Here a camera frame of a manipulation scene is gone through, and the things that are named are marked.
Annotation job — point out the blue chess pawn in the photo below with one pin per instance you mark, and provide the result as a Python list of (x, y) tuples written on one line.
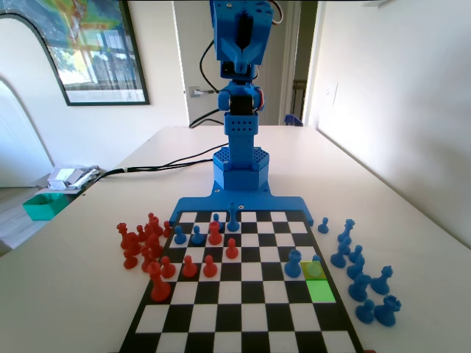
[(356, 254), (323, 227), (179, 237), (197, 238), (314, 268), (218, 217), (365, 313)]

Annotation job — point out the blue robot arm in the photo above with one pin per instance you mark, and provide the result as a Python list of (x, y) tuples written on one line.
[(241, 147)]

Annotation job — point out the tall blue piece back row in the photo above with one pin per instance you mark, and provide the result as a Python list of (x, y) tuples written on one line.
[(232, 220)]

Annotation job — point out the red piece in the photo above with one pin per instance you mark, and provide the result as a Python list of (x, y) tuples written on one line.
[(214, 235)]

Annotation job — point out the red chess bishop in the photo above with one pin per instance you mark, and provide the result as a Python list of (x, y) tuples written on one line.
[(154, 245), (154, 223)]

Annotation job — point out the red chess pawn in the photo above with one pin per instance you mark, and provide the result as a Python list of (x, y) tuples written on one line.
[(209, 268), (167, 269), (148, 229), (141, 234), (231, 250), (167, 229), (189, 268)]

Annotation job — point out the blue chess queen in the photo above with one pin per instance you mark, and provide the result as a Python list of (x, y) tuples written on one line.
[(347, 229), (382, 282)]

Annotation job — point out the blue chess rook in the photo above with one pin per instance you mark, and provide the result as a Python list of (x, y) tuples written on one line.
[(294, 264), (388, 312)]

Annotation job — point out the white door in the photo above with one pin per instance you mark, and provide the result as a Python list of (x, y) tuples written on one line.
[(195, 55)]

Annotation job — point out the blue chair back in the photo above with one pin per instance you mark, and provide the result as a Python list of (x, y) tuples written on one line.
[(293, 120)]

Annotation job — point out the framed map picture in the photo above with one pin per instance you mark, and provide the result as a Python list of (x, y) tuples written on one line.
[(95, 55)]

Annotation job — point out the cardboard box with papers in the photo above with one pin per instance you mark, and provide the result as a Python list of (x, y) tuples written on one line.
[(68, 178)]

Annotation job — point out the white arched panel black edge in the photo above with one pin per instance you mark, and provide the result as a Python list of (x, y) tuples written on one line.
[(18, 128)]

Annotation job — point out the black white chessboard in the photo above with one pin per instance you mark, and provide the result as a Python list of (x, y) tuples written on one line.
[(239, 294)]

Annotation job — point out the green plastic box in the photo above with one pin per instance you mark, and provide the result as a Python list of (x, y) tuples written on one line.
[(42, 209)]

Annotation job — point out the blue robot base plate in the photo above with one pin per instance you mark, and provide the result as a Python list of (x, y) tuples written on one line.
[(206, 202)]

